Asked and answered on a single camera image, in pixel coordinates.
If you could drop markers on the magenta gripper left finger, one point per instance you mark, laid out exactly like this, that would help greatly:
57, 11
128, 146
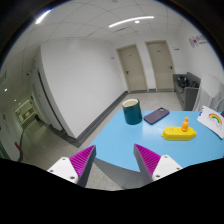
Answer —
75, 169

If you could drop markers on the left beige door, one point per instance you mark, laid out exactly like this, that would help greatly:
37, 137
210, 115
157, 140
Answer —
132, 68

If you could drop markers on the white card with rainbow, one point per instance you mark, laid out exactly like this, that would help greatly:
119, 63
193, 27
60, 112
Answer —
212, 120

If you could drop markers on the pink wall logo sign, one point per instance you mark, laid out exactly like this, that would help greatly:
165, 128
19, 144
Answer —
196, 41

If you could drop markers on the right beige door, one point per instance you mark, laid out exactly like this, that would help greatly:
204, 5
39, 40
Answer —
162, 65

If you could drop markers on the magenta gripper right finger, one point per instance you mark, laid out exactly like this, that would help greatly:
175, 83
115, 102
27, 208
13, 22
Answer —
153, 166

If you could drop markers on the long ceiling light strip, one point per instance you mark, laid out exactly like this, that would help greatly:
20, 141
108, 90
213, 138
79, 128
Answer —
130, 20

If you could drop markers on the dark teal cylindrical cup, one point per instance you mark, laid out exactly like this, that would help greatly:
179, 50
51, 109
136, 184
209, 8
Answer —
132, 111

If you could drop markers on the orange charger plug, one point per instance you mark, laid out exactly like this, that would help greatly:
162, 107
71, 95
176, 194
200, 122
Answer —
185, 125

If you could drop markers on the grey sofa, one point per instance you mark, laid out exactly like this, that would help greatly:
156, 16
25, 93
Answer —
187, 96

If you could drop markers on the purple smartphone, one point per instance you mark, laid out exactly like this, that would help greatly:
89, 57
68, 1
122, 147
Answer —
153, 117

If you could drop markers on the black bag on sofa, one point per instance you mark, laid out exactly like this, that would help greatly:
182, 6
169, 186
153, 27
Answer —
183, 82

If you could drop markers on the beige door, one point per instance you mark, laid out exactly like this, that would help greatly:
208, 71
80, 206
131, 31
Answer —
162, 65
132, 68

